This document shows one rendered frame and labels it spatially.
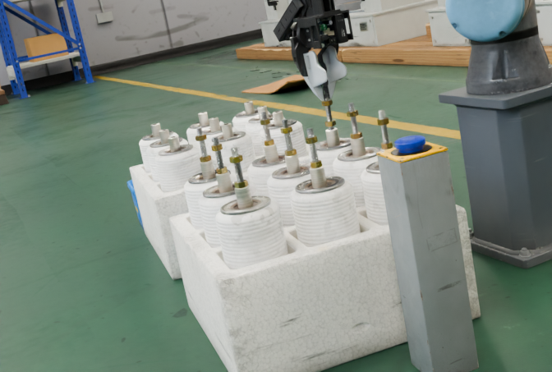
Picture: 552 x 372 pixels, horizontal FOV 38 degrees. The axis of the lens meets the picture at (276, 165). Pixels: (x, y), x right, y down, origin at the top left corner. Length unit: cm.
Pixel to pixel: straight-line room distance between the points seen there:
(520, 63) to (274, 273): 58
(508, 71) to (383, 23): 318
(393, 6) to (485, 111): 322
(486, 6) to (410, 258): 42
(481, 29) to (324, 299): 48
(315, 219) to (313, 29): 37
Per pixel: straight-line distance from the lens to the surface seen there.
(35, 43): 705
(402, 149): 103
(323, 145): 145
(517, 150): 141
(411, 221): 103
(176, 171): 165
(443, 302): 108
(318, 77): 139
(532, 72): 142
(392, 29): 460
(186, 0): 787
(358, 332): 120
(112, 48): 766
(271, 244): 114
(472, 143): 147
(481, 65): 143
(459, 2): 127
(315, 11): 137
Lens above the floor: 56
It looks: 13 degrees down
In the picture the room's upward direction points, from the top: 11 degrees counter-clockwise
